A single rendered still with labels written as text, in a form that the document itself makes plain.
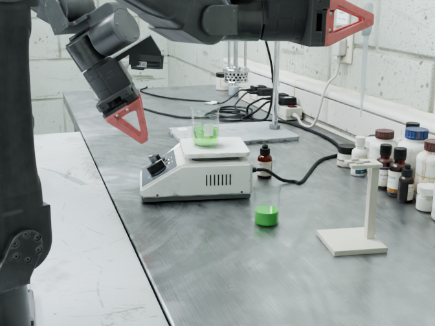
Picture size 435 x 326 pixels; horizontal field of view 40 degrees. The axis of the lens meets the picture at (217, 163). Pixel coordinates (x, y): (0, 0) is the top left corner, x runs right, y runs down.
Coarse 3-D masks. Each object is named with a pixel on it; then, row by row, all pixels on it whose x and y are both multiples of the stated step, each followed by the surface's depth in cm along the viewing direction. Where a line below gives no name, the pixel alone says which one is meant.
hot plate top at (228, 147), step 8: (184, 144) 111; (224, 144) 111; (232, 144) 111; (240, 144) 111; (184, 152) 105; (192, 152) 105; (200, 152) 105; (208, 152) 105; (216, 152) 105; (224, 152) 105; (232, 152) 105; (240, 152) 106; (248, 152) 106
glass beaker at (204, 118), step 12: (192, 108) 107; (204, 108) 106; (216, 108) 110; (192, 120) 108; (204, 120) 106; (216, 120) 107; (192, 132) 108; (204, 132) 107; (216, 132) 108; (192, 144) 109; (204, 144) 107; (216, 144) 109
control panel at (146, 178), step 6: (162, 156) 116; (168, 156) 114; (174, 156) 111; (168, 162) 109; (174, 162) 108; (144, 168) 115; (168, 168) 106; (144, 174) 111; (162, 174) 105; (144, 180) 108; (150, 180) 106
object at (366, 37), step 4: (364, 36) 80; (368, 36) 80; (364, 40) 80; (364, 44) 80; (364, 48) 80; (364, 52) 81; (364, 56) 81; (364, 60) 81; (364, 64) 81; (364, 68) 81; (364, 72) 81; (364, 76) 82; (364, 80) 82; (364, 84) 82; (364, 88) 82; (360, 108) 83; (360, 112) 83; (360, 116) 83
